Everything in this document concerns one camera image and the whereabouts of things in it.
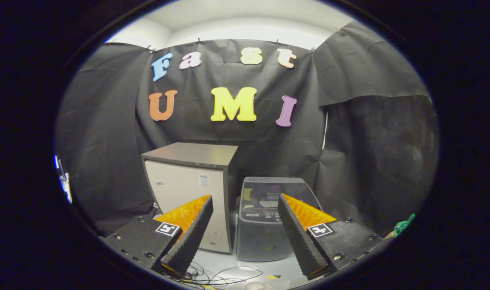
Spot blue and white object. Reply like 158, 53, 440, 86
54, 155, 73, 204

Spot dark grey washing machine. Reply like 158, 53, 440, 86
236, 176, 323, 262

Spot green cloth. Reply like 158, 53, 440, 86
393, 213, 416, 237

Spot grey cabinet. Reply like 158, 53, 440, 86
141, 142, 239, 255

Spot black backdrop cloth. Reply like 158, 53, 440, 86
54, 20, 439, 238

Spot thin black cables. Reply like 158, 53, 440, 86
181, 262, 264, 288

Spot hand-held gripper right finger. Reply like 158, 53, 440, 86
277, 194, 385, 281

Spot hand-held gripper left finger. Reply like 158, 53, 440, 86
101, 195, 214, 278

